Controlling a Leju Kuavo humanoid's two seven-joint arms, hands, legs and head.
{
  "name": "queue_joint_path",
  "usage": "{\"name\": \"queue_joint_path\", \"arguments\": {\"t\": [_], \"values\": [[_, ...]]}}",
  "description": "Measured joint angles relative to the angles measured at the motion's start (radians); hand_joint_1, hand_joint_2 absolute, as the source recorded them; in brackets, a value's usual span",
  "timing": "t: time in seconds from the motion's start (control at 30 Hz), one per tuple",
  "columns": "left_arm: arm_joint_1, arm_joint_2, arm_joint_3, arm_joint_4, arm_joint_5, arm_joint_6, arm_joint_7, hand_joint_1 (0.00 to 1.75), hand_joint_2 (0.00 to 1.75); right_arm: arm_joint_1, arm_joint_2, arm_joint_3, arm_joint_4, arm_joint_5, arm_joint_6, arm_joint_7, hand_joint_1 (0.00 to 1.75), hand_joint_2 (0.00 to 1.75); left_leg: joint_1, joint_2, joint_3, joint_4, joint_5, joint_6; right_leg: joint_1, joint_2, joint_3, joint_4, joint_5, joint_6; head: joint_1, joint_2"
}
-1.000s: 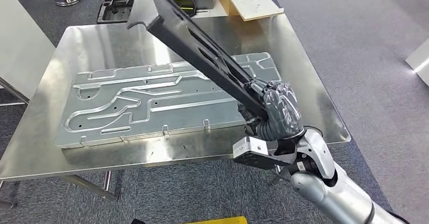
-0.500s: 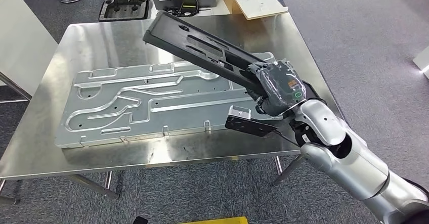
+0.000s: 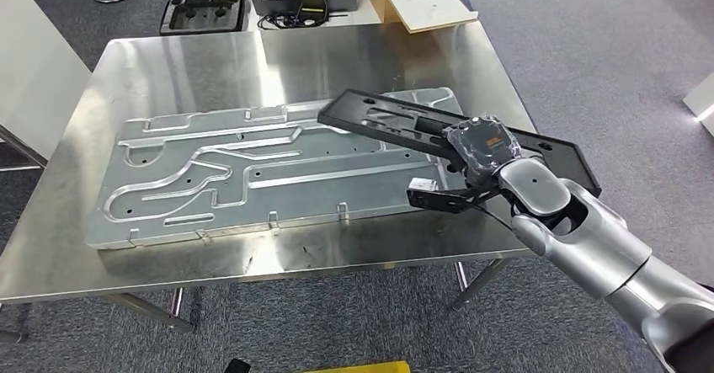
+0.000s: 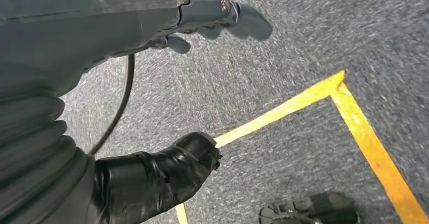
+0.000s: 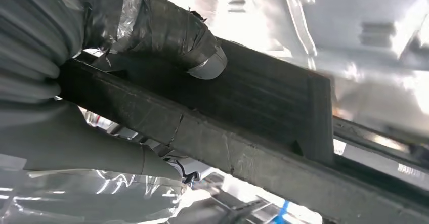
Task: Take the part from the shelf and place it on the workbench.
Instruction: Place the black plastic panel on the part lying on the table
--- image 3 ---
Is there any black plastic frame part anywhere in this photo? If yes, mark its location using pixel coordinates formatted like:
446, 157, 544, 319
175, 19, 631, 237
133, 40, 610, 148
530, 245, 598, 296
317, 88, 604, 200

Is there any white board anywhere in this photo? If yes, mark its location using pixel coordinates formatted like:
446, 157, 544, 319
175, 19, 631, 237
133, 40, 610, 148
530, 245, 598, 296
385, 0, 480, 35

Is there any stainless steel workbench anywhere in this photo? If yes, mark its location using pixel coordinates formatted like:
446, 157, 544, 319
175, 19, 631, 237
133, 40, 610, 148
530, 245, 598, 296
0, 21, 538, 335

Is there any stainless steel side table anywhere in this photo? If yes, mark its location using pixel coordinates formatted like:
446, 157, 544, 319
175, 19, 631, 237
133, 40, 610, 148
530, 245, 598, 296
0, 124, 49, 172

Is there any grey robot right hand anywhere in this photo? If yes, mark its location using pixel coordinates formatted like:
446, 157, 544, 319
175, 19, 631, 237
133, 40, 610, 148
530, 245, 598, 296
442, 115, 524, 190

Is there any white cabinet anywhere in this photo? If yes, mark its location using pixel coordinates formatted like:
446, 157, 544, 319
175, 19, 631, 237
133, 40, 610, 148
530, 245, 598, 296
0, 0, 93, 163

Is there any black coiled cable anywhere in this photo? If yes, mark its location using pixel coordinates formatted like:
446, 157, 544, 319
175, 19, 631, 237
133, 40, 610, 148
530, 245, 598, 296
256, 0, 348, 30

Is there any black right wrist camera bracket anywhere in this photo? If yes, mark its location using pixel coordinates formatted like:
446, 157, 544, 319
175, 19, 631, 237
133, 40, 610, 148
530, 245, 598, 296
406, 183, 504, 216

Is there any white counter with light strip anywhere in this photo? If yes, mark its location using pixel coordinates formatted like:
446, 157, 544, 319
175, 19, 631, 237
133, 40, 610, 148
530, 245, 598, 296
683, 72, 714, 137

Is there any stamped grey metal panel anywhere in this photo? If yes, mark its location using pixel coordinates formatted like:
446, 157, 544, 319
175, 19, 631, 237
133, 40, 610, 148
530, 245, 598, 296
83, 86, 468, 251

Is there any black foam case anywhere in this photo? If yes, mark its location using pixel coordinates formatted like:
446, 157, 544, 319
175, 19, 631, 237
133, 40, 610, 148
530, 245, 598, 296
158, 0, 249, 37

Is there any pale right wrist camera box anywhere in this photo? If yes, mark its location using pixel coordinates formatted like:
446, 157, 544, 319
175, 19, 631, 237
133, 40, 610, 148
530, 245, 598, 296
408, 177, 440, 194

